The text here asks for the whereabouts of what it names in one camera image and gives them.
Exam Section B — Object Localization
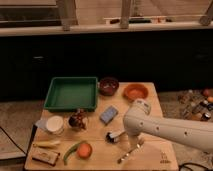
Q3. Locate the green plastic tray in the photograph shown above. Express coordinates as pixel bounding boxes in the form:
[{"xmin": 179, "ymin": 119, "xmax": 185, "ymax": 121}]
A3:
[{"xmin": 44, "ymin": 77, "xmax": 98, "ymax": 112}]

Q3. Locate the green pepper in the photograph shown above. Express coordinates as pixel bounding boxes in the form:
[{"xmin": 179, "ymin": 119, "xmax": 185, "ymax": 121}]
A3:
[{"xmin": 63, "ymin": 142, "xmax": 82, "ymax": 165}]

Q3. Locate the orange carrot slice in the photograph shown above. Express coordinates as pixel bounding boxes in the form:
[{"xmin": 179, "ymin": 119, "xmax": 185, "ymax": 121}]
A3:
[{"xmin": 77, "ymin": 143, "xmax": 92, "ymax": 159}]

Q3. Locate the black cable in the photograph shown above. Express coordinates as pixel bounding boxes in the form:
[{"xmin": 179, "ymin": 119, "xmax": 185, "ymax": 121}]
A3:
[{"xmin": 0, "ymin": 126, "xmax": 28, "ymax": 156}]

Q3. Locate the yellow banana piece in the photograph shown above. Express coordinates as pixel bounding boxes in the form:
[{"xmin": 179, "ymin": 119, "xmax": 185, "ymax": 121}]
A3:
[{"xmin": 33, "ymin": 140, "xmax": 61, "ymax": 148}]

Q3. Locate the brown wooden block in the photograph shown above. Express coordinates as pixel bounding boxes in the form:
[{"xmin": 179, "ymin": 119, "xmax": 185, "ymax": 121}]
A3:
[{"xmin": 32, "ymin": 148, "xmax": 60, "ymax": 166}]

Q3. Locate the silver fork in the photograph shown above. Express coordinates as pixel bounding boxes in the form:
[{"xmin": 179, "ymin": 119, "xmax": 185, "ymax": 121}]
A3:
[{"xmin": 117, "ymin": 139, "xmax": 145, "ymax": 164}]

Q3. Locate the blue sponge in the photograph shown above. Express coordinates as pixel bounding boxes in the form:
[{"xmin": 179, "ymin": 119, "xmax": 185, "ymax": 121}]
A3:
[{"xmin": 100, "ymin": 106, "xmax": 118, "ymax": 124}]

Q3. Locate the white round container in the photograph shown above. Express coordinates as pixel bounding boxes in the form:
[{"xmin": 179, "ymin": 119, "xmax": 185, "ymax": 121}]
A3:
[{"xmin": 45, "ymin": 116, "xmax": 64, "ymax": 134}]

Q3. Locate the orange bowl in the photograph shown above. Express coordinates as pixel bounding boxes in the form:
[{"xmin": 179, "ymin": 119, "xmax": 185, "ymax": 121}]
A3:
[{"xmin": 123, "ymin": 83, "xmax": 149, "ymax": 101}]

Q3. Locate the dark red bowl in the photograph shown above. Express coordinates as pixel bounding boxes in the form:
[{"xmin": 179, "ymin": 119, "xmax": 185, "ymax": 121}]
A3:
[{"xmin": 99, "ymin": 77, "xmax": 119, "ymax": 96}]

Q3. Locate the brown toy figure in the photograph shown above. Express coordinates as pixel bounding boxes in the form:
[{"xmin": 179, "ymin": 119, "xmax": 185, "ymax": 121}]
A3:
[{"xmin": 68, "ymin": 109, "xmax": 86, "ymax": 131}]

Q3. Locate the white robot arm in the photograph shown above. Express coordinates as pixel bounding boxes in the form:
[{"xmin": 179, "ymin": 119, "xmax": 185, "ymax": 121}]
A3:
[{"xmin": 123, "ymin": 99, "xmax": 213, "ymax": 153}]

